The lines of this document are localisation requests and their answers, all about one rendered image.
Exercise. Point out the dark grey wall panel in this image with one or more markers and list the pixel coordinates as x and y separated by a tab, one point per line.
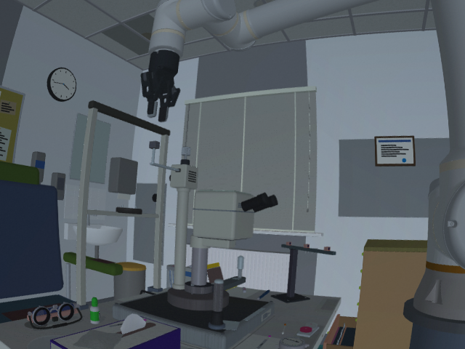
250	69

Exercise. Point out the wall mirror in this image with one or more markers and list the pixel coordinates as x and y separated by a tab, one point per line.
100	152

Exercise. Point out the grey blue soap dispenser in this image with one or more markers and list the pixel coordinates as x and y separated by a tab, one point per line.
38	163

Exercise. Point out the black chin rest pad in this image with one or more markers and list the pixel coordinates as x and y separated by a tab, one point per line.
128	210

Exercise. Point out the black lens rack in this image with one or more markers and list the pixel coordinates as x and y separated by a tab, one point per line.
295	272

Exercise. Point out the black trial frame glasses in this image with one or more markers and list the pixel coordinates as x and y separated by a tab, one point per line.
54	313

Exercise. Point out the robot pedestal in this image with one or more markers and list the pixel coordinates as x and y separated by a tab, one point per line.
432	327

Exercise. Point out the grey window blind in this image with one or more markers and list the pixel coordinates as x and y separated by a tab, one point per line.
269	152

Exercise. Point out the black eyepieces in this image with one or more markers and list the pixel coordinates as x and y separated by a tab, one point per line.
259	203

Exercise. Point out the grey joystick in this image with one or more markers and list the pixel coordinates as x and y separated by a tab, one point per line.
219	301

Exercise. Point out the grey slit lamp base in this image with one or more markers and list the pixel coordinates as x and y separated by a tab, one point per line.
196	312

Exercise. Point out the white green dropper bottle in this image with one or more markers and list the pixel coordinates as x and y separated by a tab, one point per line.
94	312

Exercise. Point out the white headrest frame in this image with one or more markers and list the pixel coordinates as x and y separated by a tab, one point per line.
85	203

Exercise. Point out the brown yellow box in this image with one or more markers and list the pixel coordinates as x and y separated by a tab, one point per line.
215	272

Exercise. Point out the purple tissue box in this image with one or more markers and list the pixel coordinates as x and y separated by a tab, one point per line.
116	336

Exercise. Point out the brown framed certificate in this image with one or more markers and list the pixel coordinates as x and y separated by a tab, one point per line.
395	151

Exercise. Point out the white sink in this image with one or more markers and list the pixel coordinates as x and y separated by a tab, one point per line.
100	234

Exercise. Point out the beige microscope head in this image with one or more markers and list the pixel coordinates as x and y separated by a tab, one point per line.
218	218

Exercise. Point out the blue pen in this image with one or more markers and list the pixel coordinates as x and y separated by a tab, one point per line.
264	294

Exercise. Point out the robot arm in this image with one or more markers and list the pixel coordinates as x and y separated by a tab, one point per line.
327	22

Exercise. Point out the grey slit knob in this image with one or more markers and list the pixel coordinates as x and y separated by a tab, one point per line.
186	152

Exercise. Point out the yellow notice board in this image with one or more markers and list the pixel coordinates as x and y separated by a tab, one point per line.
9	123

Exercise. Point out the grey yellow waste bin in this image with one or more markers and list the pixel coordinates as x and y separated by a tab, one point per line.
129	281

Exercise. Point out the dark blue monitor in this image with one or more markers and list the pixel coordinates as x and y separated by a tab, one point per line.
29	236

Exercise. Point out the black wall clock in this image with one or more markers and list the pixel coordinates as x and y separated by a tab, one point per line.
62	84

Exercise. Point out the grey filter bar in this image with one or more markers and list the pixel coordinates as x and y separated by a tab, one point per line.
156	160

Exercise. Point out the wooden cabinet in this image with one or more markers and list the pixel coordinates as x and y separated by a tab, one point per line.
392	291

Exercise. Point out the grey paper towel dispenser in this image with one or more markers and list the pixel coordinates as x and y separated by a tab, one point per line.
123	175

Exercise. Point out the red disc on tray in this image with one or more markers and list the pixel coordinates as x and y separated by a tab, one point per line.
307	329

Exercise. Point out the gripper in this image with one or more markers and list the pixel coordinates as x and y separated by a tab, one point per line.
164	67

